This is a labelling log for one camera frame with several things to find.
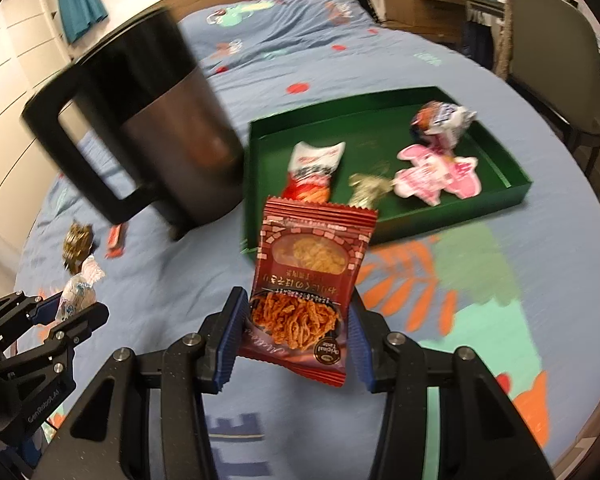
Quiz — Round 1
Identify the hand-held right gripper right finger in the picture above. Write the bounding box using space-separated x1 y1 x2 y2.
347 292 556 480

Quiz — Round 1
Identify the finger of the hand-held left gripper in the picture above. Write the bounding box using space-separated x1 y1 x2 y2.
0 290 64 342
0 302 111 377

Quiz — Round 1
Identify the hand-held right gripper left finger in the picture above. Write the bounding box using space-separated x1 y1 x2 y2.
50 287 251 480

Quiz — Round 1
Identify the clear white candy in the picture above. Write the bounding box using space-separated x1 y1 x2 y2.
56 254 106 322

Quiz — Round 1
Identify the brown-red noodle snack packet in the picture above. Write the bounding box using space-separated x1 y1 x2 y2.
237 195 379 388

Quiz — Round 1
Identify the gold candy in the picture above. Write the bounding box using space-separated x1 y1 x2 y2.
349 172 394 207
62 224 97 274

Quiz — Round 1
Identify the pink figure-shaped snack packet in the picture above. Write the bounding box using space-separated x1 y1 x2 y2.
394 156 482 205
398 144 456 173

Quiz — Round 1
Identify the red and white snack packet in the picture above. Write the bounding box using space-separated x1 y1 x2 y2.
280 141 346 206

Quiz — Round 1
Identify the green tray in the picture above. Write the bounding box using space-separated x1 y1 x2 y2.
241 86 532 256

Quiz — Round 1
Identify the white blue red packet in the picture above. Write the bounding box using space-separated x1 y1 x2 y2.
411 101 477 152

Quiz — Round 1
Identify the small red packet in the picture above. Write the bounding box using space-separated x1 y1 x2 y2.
104 223 129 260

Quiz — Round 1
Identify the printed blue blanket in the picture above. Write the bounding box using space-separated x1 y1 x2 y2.
15 0 600 480

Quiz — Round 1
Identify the white wardrobe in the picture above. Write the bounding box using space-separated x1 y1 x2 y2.
0 0 77 203

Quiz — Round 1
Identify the dark mug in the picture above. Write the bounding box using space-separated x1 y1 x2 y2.
21 8 246 241

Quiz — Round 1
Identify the braided cloth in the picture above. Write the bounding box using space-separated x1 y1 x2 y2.
494 10 514 80

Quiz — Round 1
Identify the grey-green chair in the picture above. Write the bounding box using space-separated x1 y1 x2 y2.
504 0 600 173

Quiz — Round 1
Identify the wooden desk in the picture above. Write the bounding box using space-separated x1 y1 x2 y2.
379 0 467 45

